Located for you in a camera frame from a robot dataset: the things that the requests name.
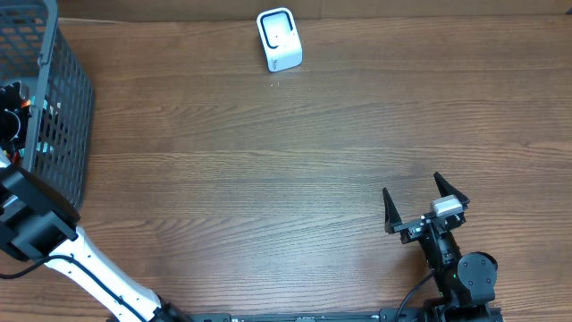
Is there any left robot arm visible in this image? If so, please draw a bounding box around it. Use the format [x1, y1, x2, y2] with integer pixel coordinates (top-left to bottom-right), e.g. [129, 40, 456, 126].
[1, 156, 189, 322]

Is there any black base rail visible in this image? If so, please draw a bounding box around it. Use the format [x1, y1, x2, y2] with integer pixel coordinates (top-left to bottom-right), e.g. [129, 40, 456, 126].
[106, 308, 506, 322]

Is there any grey plastic mesh basket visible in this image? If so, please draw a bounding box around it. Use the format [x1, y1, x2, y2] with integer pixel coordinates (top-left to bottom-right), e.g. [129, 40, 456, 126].
[1, 0, 95, 208]

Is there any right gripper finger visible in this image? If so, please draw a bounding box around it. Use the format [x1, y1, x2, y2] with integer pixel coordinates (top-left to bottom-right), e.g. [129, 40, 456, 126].
[383, 188, 402, 233]
[433, 172, 470, 207]

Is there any white barcode scanner stand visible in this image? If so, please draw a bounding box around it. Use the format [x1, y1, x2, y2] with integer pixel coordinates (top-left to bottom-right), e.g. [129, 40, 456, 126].
[257, 7, 303, 72]

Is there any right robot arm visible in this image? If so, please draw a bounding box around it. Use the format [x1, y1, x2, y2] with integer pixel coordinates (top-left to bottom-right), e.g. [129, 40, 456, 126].
[379, 173, 503, 322]

